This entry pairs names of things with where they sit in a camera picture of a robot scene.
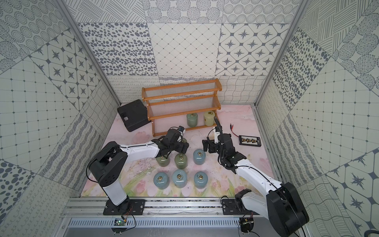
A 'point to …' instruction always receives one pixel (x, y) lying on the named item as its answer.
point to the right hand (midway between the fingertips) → (211, 141)
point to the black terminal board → (249, 140)
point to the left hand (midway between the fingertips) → (187, 144)
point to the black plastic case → (133, 115)
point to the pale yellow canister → (209, 118)
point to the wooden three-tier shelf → (179, 107)
